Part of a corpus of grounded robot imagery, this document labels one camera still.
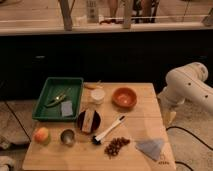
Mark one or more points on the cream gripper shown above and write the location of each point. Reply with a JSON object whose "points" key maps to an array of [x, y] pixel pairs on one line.
{"points": [[169, 115]]}

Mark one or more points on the grey towel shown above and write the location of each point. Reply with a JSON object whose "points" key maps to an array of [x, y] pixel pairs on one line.
{"points": [[151, 148]]}

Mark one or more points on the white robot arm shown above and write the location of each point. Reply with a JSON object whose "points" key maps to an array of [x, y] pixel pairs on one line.
{"points": [[185, 82]]}

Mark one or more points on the red orange bowl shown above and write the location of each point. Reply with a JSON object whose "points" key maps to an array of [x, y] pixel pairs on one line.
{"points": [[124, 97]]}

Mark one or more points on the pile of brown nuts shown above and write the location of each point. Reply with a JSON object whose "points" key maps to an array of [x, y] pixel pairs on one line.
{"points": [[115, 145]]}

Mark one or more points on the white round container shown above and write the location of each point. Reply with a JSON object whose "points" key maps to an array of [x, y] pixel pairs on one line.
{"points": [[98, 96]]}

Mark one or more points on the wooden block on plate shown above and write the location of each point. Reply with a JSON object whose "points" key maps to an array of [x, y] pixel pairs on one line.
{"points": [[88, 120]]}

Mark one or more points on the yellow item behind container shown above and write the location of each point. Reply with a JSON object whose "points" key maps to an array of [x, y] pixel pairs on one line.
{"points": [[96, 85]]}

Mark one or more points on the grey sponge in tray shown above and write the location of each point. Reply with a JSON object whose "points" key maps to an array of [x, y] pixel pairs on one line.
{"points": [[66, 108]]}

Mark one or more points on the small metal cup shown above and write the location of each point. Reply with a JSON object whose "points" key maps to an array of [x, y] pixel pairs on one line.
{"points": [[67, 137]]}

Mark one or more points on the green spoon in tray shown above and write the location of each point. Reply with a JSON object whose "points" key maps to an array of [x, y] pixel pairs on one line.
{"points": [[56, 100]]}

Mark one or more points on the green plastic tray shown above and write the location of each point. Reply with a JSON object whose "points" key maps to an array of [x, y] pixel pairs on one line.
{"points": [[54, 86]]}

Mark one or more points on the orange peach fruit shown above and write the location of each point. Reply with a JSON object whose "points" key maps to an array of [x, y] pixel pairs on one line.
{"points": [[42, 135]]}

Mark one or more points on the white handled black brush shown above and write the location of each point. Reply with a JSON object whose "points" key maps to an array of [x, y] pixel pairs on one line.
{"points": [[96, 139]]}

